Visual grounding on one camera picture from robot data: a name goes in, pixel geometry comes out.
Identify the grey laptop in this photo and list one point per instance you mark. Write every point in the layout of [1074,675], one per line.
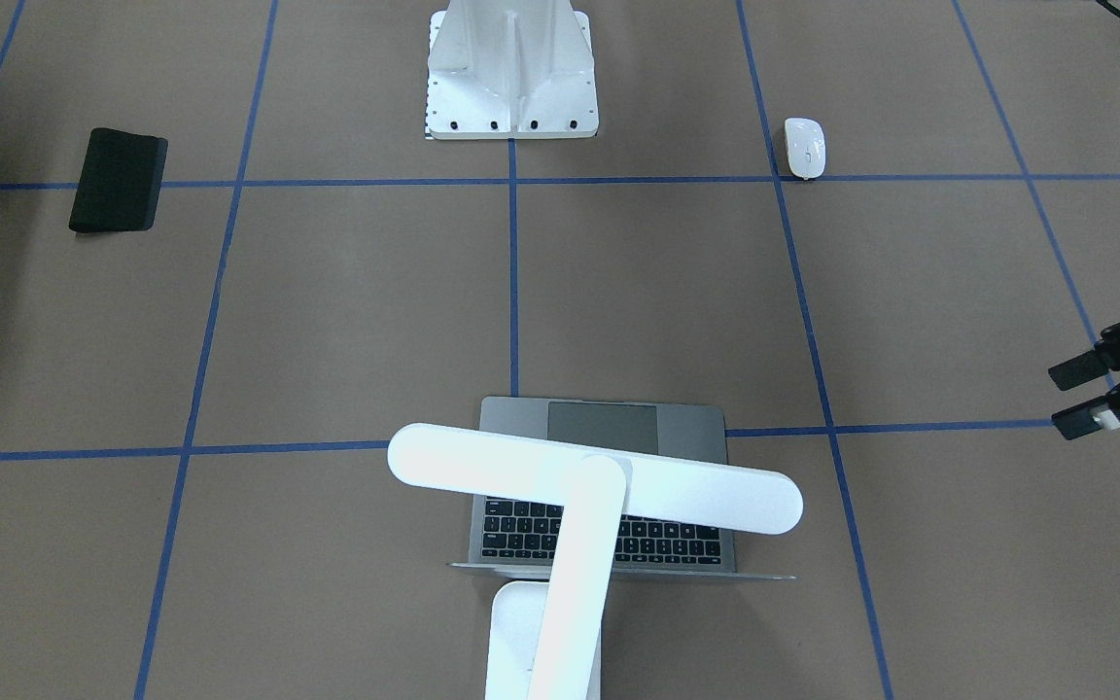
[516,539]

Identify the black mouse pad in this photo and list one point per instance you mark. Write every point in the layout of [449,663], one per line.
[120,182]

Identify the white computer mouse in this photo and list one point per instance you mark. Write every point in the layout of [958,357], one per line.
[806,147]

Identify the white desk lamp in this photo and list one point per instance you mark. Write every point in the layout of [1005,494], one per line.
[545,636]

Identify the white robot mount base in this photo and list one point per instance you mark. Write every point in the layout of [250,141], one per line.
[511,70]

